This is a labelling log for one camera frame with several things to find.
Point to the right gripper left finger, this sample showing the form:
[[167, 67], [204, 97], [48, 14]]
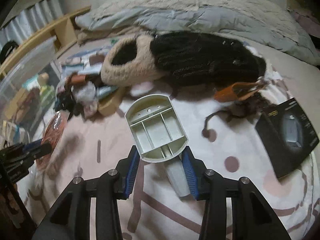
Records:
[[69, 216]]

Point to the white plastic scoop holder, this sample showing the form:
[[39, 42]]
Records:
[[160, 137]]

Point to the black mouse box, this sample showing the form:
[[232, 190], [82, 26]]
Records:
[[287, 135]]

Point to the dark tangled yarn pile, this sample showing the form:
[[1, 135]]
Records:
[[65, 101]]

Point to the orange leather pouch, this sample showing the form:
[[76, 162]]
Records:
[[239, 91]]

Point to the clear plastic storage bin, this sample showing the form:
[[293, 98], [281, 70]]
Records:
[[28, 92]]

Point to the beige fluffy slipper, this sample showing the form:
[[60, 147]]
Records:
[[130, 62]]

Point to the black visor cap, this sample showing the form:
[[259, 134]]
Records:
[[7, 49]]

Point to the black stitched garment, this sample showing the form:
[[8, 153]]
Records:
[[189, 59]]

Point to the wooden bed shelf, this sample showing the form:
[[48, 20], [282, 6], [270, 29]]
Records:
[[64, 29]]

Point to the grey blue quilt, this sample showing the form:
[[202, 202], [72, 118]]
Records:
[[261, 21]]

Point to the grey curtain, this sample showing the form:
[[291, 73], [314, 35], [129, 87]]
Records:
[[27, 22]]

